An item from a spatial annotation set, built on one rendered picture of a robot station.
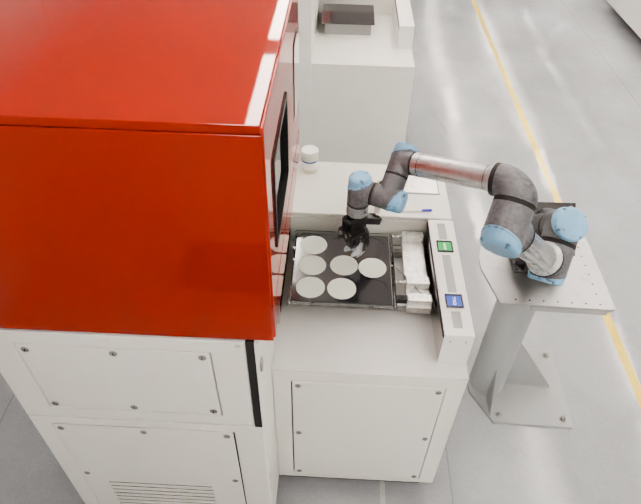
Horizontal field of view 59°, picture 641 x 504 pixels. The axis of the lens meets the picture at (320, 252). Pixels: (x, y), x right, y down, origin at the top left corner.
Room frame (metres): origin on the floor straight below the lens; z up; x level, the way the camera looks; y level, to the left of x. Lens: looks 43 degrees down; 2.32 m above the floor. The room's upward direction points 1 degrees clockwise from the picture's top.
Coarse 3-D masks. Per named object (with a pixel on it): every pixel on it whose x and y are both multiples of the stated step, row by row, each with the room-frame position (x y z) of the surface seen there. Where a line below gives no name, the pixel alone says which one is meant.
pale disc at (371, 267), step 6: (372, 258) 1.47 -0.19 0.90; (360, 264) 1.44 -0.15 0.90; (366, 264) 1.44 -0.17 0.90; (372, 264) 1.44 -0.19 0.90; (378, 264) 1.44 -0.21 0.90; (384, 264) 1.44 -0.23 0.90; (360, 270) 1.41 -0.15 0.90; (366, 270) 1.41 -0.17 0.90; (372, 270) 1.41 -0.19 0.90; (378, 270) 1.41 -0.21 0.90; (384, 270) 1.41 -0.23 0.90; (372, 276) 1.38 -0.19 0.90; (378, 276) 1.38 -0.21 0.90
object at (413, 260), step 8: (408, 248) 1.55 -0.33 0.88; (416, 248) 1.55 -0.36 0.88; (408, 256) 1.51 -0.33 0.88; (416, 256) 1.51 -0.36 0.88; (408, 264) 1.47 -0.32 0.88; (416, 264) 1.47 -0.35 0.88; (424, 264) 1.47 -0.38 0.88; (408, 272) 1.42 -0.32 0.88; (416, 272) 1.42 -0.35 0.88; (424, 272) 1.43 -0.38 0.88; (408, 312) 1.26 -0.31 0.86; (416, 312) 1.26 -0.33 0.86; (424, 312) 1.25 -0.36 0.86
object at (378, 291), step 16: (336, 240) 1.57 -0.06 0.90; (384, 240) 1.57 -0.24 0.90; (304, 256) 1.47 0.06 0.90; (320, 256) 1.48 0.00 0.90; (336, 256) 1.48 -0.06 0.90; (368, 256) 1.48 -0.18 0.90; (384, 256) 1.48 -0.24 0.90; (368, 288) 1.32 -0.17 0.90; (384, 288) 1.32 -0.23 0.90; (384, 304) 1.25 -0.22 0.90
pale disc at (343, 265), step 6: (336, 258) 1.47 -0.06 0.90; (342, 258) 1.47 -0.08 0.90; (348, 258) 1.47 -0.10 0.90; (330, 264) 1.44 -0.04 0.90; (336, 264) 1.44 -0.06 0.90; (342, 264) 1.44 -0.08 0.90; (348, 264) 1.44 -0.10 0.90; (354, 264) 1.44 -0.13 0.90; (336, 270) 1.41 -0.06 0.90; (342, 270) 1.41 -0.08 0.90; (348, 270) 1.41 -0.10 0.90; (354, 270) 1.41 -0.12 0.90
